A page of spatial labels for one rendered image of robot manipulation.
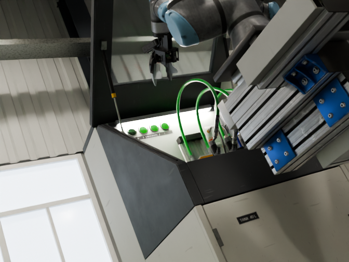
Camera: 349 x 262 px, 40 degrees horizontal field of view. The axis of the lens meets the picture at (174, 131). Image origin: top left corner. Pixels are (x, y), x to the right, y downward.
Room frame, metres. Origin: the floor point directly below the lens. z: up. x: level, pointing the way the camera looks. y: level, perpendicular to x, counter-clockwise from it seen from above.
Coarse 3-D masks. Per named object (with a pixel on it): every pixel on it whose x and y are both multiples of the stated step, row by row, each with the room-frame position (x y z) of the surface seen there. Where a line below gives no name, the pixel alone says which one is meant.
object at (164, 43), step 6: (156, 36) 1.54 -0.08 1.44; (162, 36) 1.54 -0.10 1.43; (168, 36) 1.53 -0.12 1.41; (162, 42) 1.57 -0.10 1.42; (168, 42) 1.56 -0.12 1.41; (156, 48) 1.59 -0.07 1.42; (162, 48) 1.58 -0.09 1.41; (168, 48) 1.56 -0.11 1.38; (174, 48) 1.58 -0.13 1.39; (156, 54) 1.60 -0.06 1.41; (162, 54) 1.57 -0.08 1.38; (168, 54) 1.59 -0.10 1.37; (174, 54) 1.60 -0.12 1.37; (156, 60) 1.62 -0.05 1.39; (162, 60) 1.59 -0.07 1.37; (168, 60) 1.60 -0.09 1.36; (174, 60) 1.62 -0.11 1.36
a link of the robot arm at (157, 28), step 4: (152, 24) 1.51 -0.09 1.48; (156, 24) 1.50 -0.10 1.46; (160, 24) 1.50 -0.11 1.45; (164, 24) 1.50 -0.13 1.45; (152, 28) 1.52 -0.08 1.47; (156, 28) 1.51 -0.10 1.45; (160, 28) 1.51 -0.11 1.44; (164, 28) 1.51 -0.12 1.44; (156, 32) 1.52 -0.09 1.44; (160, 32) 1.52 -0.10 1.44; (164, 32) 1.53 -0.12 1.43; (168, 32) 1.54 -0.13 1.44
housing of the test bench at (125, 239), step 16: (96, 128) 2.06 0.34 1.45; (96, 144) 2.11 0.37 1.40; (96, 160) 2.18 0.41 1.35; (96, 176) 2.24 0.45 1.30; (112, 176) 2.07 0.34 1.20; (112, 192) 2.13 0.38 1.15; (112, 208) 2.19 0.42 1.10; (112, 224) 2.25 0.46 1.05; (128, 224) 2.08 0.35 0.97; (128, 240) 2.14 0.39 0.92; (128, 256) 2.20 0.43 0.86
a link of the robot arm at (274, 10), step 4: (264, 4) 1.72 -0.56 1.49; (268, 4) 1.75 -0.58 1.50; (272, 4) 1.74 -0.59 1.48; (276, 4) 1.76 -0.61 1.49; (264, 8) 1.72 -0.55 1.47; (268, 8) 1.74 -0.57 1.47; (272, 8) 1.74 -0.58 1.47; (276, 8) 1.76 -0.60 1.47; (264, 12) 1.73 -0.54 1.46; (268, 12) 1.75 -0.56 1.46; (272, 12) 1.75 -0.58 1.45; (276, 12) 1.76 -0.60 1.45; (268, 16) 1.77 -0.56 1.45; (272, 16) 1.76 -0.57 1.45; (268, 20) 1.79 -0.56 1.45
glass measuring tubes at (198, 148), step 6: (180, 138) 2.17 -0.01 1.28; (186, 138) 2.19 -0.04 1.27; (192, 138) 2.20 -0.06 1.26; (198, 138) 2.23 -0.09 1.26; (180, 144) 2.20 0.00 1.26; (192, 144) 2.21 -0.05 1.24; (198, 144) 2.22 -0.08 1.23; (204, 144) 2.24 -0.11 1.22; (186, 150) 2.18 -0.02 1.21; (192, 150) 2.20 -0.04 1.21; (198, 150) 2.23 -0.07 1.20; (204, 150) 2.26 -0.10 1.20; (186, 156) 2.20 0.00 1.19; (198, 156) 2.21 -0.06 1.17
